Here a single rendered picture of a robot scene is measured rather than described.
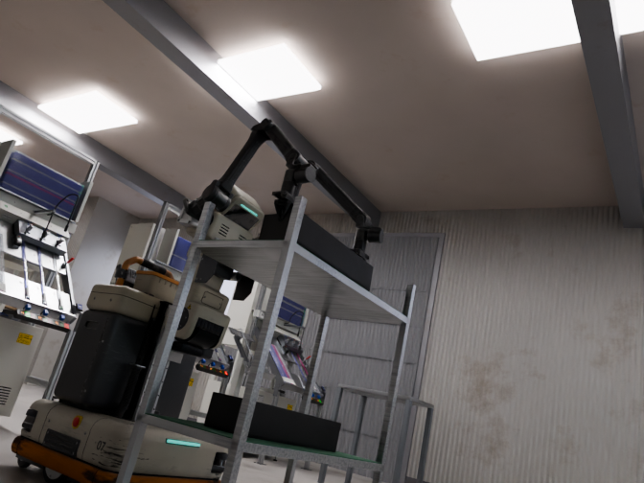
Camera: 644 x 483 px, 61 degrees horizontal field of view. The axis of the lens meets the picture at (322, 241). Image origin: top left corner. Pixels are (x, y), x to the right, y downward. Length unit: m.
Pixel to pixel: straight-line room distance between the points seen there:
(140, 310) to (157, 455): 0.63
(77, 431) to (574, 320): 5.17
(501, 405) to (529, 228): 2.07
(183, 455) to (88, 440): 0.37
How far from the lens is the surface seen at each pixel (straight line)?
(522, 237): 6.85
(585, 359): 6.31
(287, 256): 1.67
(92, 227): 10.61
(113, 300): 2.52
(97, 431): 2.30
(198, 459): 2.48
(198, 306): 2.37
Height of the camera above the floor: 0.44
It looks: 18 degrees up
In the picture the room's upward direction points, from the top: 13 degrees clockwise
